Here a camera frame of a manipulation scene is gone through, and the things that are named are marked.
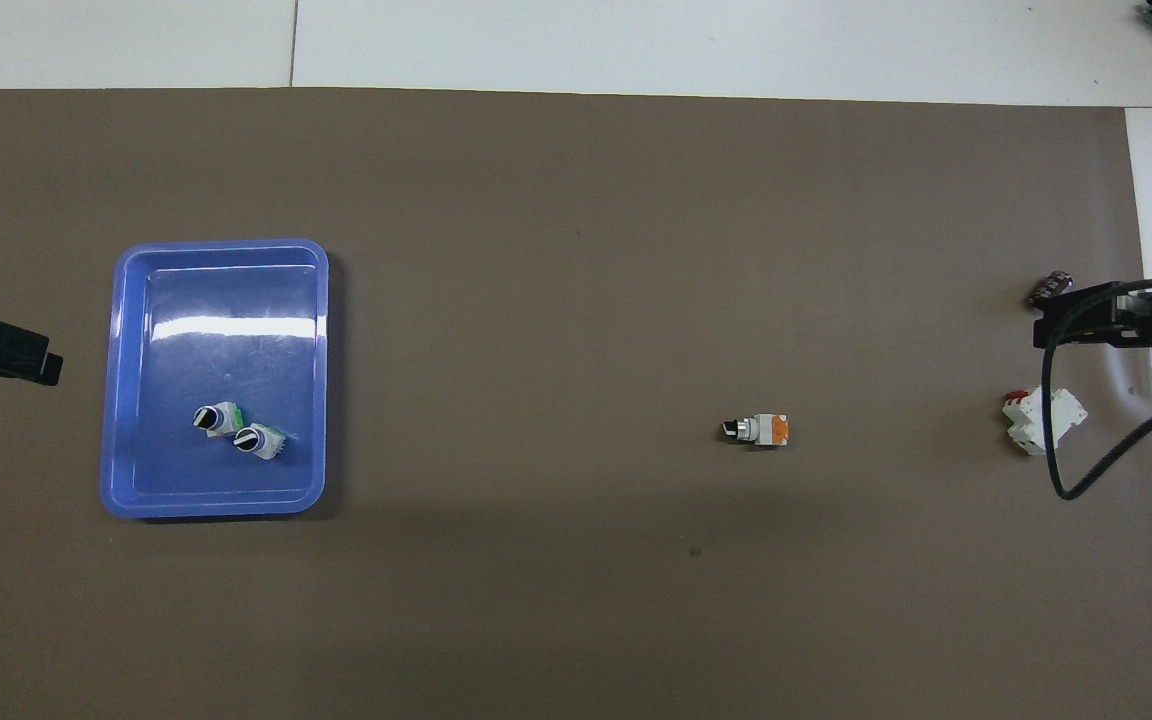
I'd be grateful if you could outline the white switch part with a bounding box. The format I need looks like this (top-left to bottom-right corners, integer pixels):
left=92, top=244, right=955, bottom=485
left=720, top=413, right=791, bottom=448

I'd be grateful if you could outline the small dark terminal block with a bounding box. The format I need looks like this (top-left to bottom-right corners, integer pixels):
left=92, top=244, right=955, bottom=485
left=1029, top=268, right=1077, bottom=311

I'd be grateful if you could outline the white red circuit breaker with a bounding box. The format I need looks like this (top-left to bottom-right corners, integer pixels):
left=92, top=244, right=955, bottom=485
left=1001, top=385, right=1088, bottom=457

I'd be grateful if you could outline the blue plastic tray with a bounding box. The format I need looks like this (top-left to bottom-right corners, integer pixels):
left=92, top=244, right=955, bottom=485
left=99, top=238, right=330, bottom=519

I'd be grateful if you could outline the brown table mat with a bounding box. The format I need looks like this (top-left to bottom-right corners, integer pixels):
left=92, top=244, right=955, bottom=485
left=0, top=88, right=1152, bottom=720

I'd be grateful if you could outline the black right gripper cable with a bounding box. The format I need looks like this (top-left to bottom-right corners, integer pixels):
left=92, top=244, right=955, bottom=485
left=1042, top=283, right=1152, bottom=501

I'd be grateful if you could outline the green base selector switch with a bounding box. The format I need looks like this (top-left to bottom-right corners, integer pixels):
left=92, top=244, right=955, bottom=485
left=234, top=423, right=288, bottom=461
left=192, top=401, right=245, bottom=438

